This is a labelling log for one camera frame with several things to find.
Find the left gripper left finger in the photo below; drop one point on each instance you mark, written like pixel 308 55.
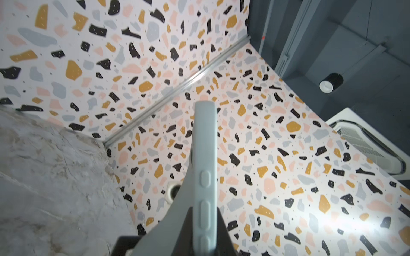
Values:
pixel 184 244

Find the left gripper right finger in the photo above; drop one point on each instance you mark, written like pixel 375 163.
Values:
pixel 224 244

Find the phone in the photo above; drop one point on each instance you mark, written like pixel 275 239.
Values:
pixel 198 190

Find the ceiling air conditioner unit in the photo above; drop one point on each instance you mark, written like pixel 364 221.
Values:
pixel 371 143

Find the ceiling lamp black small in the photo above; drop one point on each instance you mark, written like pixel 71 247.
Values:
pixel 332 82

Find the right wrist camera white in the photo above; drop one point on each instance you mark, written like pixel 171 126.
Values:
pixel 172 190

